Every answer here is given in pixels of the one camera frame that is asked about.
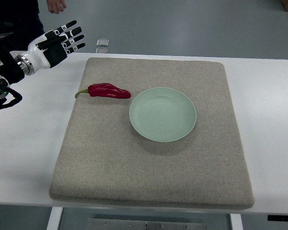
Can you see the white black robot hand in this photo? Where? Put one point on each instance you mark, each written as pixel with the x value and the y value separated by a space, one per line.
pixel 51 48

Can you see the person's bare hand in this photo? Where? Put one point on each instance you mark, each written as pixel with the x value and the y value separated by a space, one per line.
pixel 56 6

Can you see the red pepper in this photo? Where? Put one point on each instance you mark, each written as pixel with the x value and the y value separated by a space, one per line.
pixel 105 90

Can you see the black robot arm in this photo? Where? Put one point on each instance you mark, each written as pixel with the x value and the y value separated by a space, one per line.
pixel 10 71

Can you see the light green plate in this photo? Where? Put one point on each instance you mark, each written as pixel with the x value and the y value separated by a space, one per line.
pixel 162 114

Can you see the person's dark clothing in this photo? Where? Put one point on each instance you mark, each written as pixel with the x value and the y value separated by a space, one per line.
pixel 24 16

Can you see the clear floor tile lower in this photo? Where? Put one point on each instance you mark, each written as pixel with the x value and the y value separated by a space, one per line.
pixel 102 50

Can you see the beige fabric mat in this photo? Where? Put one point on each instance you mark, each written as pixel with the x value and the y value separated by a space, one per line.
pixel 103 160

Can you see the white table leg left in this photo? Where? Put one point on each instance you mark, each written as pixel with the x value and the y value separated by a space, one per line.
pixel 54 218

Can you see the white table leg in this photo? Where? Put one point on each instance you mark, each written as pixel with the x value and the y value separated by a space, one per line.
pixel 236 222
pixel 54 218

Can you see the white table leg right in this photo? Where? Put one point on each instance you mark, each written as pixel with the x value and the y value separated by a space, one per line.
pixel 236 222

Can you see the black table control panel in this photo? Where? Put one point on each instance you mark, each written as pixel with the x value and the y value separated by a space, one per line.
pixel 279 218

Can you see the metal base plate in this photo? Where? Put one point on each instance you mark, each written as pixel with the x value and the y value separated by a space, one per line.
pixel 119 224

